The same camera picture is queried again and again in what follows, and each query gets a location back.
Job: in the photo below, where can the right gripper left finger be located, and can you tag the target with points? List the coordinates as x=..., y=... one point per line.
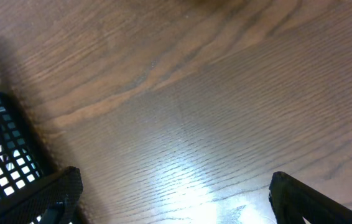
x=54, y=198

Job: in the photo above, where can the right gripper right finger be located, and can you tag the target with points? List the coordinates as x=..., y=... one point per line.
x=294, y=202

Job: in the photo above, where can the black plastic basket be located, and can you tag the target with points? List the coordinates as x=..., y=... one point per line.
x=22, y=161

